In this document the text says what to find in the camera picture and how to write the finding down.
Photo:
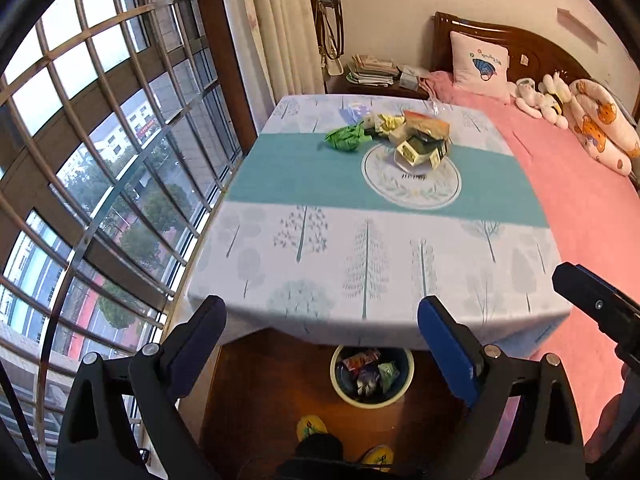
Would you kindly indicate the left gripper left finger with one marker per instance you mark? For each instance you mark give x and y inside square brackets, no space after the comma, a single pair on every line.
[96,440]

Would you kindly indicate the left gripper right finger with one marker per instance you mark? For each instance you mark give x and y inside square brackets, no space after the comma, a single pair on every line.
[545,439]

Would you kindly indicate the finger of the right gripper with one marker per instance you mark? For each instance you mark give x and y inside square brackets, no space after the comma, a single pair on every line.
[616,314]

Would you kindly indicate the light green snack bag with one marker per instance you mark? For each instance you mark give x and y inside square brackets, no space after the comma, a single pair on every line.
[388,373]

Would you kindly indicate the purple white wrapper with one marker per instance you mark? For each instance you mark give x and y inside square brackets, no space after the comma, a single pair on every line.
[368,382]

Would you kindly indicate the red white milk carton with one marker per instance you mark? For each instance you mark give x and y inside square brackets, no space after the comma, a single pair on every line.
[361,359]

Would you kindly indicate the blue round trash bin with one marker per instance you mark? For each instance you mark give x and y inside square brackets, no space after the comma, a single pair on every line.
[344,381]

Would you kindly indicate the person's right hand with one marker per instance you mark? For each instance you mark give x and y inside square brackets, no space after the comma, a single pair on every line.
[615,416]

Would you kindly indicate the pink bed sheet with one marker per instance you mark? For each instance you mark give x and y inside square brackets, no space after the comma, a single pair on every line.
[594,216]

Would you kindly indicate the right yellow slipper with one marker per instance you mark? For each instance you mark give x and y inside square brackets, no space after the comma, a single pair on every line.
[380,458]

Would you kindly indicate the rolled bear pattern quilt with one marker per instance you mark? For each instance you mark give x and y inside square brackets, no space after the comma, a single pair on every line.
[601,127]

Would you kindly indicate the white plush toy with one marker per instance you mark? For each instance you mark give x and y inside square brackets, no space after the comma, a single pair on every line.
[547,100]

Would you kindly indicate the orange snack bag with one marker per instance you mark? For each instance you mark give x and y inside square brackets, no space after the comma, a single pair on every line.
[433,127]

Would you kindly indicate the green white tea box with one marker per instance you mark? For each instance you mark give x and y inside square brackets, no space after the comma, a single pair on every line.
[420,149]

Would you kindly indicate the wooden headboard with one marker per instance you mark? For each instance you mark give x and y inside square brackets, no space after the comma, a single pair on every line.
[531,55]

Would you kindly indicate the clear plastic wrapper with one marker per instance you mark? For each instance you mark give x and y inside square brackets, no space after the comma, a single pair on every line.
[438,108]

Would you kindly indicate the pink embroidered pillow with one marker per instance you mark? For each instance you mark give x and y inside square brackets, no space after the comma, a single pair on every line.
[480,67]

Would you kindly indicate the tree pattern tablecloth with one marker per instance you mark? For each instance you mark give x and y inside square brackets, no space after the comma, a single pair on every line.
[340,248]

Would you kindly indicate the yellow crumpled wrapper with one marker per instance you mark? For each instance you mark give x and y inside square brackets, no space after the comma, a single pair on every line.
[385,124]

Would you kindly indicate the tissue box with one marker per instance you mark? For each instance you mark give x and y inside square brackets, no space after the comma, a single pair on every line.
[413,78]

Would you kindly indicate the window with grille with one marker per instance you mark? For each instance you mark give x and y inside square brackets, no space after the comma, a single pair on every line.
[122,125]

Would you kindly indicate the green crumpled wrapper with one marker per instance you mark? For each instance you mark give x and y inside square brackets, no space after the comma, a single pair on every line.
[347,139]

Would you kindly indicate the blue white small carton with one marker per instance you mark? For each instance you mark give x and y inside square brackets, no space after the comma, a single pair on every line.
[357,112]

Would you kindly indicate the stack of books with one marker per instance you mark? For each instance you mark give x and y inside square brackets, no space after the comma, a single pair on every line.
[367,70]

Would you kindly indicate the wooden nightstand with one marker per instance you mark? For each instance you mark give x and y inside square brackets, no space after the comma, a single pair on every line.
[341,85]

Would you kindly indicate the hanging grey bag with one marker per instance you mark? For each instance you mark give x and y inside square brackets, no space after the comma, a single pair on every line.
[330,23]

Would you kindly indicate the cream curtain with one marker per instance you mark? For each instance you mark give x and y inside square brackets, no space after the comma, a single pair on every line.
[277,50]

